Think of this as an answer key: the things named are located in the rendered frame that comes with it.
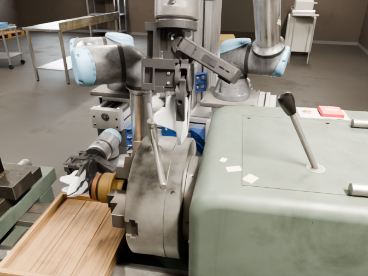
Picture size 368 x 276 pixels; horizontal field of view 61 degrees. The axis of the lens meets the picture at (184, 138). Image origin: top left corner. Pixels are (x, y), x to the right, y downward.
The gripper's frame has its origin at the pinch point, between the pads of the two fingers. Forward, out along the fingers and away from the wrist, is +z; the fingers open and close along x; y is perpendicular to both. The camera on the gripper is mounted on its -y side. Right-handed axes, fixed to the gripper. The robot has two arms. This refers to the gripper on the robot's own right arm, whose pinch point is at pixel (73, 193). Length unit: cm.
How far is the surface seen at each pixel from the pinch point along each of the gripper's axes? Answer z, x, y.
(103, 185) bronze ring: -0.3, 3.5, -9.3
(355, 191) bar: 15, 19, -64
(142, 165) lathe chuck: 4.7, 14.0, -22.0
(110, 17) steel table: -565, -16, 213
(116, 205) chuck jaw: 5.8, 2.5, -15.0
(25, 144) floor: -203, -108, 178
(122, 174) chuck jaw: -4.0, 5.0, -13.3
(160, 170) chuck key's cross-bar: 19.4, 23.0, -30.3
